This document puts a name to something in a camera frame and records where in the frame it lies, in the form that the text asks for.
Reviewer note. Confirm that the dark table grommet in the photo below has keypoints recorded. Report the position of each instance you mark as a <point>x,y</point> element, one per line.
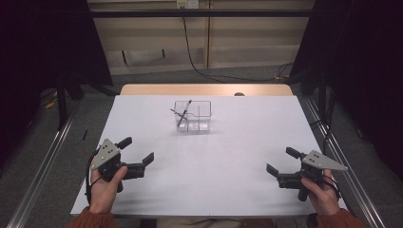
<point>239,94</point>

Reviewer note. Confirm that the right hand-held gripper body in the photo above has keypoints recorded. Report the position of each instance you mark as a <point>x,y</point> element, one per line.
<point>318,161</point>

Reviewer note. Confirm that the aluminium floor rail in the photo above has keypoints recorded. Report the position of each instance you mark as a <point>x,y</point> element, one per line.
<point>359,193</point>
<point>36,190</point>

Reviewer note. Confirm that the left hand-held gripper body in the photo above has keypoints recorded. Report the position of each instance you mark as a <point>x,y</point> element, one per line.
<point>106,155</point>

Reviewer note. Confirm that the black metal stand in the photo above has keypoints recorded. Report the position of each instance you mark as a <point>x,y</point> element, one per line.
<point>322,95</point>
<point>61,104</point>

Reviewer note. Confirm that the black horizontal bar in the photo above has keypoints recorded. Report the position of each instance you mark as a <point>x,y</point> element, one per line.
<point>190,13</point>

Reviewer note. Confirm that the person's left hand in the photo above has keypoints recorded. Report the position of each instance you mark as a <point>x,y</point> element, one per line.
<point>103,196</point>

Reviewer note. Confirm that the small black floor piece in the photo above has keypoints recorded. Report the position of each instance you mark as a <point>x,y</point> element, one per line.
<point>85,135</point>

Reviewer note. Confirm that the wooden table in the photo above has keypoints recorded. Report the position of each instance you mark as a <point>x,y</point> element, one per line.
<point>190,89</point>

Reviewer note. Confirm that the black pen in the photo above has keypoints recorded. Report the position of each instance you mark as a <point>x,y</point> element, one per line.
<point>187,109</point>
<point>176,112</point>

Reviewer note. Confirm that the white table mat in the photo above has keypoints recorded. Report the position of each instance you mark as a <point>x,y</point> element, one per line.
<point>221,158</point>

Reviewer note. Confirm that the black curtain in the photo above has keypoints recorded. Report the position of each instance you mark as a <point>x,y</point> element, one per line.
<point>38,47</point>
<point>364,63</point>

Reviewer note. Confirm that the person's right hand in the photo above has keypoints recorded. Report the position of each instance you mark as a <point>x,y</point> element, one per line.
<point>324,199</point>

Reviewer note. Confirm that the white wall outlet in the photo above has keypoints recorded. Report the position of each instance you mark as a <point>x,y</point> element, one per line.
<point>187,3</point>

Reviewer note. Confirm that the clear plastic organizer box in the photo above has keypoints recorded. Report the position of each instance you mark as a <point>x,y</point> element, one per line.
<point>201,125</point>

